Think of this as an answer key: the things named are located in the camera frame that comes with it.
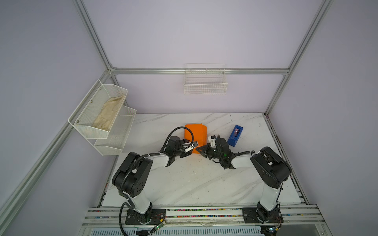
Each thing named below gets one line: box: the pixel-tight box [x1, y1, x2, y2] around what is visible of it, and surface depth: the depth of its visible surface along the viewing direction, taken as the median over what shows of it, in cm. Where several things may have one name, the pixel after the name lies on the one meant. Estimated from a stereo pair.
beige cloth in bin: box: [92, 94, 126, 131], surface depth 81 cm
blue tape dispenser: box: [227, 124, 244, 148], surface depth 103 cm
